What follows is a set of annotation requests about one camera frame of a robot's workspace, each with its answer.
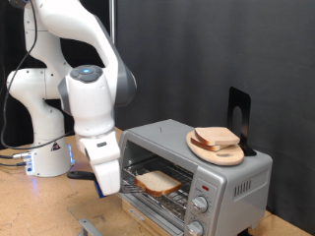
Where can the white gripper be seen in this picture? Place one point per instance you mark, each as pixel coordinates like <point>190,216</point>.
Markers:
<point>105,157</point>

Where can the spatula with blue grip block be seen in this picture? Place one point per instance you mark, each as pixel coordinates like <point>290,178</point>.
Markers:
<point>80,175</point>

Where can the glass oven door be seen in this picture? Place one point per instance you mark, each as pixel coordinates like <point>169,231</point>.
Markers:
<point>98,213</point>

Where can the white bread slice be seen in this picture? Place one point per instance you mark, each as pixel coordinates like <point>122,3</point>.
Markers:
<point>198,144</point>
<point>157,182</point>

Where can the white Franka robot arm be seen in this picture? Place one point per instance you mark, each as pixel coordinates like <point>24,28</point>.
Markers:
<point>88,98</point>

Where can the red oven indicator light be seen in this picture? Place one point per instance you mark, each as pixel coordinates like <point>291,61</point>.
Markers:
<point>205,188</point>

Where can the silver oven knob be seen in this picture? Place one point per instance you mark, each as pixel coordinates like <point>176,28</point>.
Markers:
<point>200,204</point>
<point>195,228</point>

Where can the silver toaster oven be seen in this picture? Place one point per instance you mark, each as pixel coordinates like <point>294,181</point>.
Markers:
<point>242,209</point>

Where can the light brown bread slice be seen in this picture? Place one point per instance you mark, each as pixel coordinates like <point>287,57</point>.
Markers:
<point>218,135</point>

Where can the round wooden cutting board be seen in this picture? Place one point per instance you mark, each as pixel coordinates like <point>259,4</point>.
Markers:
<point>226,158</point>

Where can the metal pole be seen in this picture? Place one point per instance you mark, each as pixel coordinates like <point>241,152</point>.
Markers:
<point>113,19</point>

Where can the black metal bookend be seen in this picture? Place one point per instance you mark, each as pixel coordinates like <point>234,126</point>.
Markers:
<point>239,98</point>

